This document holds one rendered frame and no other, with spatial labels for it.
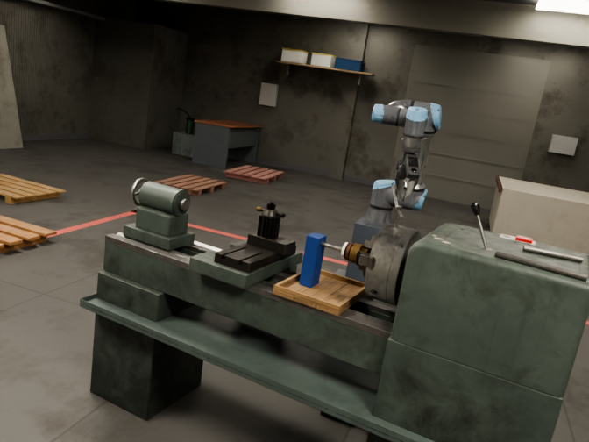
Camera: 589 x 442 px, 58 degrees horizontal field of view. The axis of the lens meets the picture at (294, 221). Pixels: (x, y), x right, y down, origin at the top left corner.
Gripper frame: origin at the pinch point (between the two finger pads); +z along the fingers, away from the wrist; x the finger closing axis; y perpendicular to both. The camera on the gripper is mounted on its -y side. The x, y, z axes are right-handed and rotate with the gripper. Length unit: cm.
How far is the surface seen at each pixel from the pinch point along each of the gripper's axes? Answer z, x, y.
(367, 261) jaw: 23.0, 12.2, -13.0
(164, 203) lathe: 26, 105, 41
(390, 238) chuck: 13.0, 4.6, -11.3
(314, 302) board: 44, 31, -11
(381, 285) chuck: 29.9, 6.3, -18.4
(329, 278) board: 47, 23, 22
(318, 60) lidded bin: -18, 27, 939
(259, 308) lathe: 55, 53, 0
